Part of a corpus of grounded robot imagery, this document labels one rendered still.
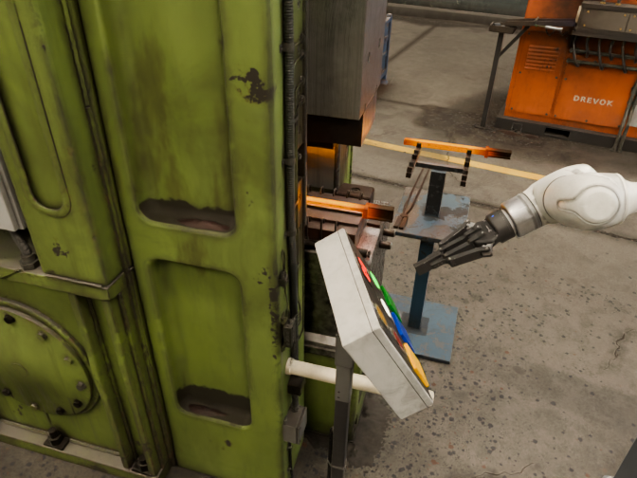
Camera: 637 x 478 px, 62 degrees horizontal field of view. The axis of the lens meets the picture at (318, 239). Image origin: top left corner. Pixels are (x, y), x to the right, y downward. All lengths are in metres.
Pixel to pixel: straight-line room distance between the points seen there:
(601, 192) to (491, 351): 1.75
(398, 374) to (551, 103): 4.27
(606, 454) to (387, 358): 1.62
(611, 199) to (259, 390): 1.13
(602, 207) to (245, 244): 0.80
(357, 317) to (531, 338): 1.93
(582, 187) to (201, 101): 0.83
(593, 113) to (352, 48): 4.00
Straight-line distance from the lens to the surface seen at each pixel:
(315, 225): 1.67
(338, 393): 1.37
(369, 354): 1.04
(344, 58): 1.36
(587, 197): 1.10
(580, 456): 2.50
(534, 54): 5.08
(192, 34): 1.26
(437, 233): 2.24
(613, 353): 3.00
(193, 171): 1.39
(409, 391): 1.15
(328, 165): 1.94
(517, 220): 1.27
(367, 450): 2.28
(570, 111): 5.19
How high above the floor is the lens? 1.88
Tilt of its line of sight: 34 degrees down
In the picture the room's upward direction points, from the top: 1 degrees clockwise
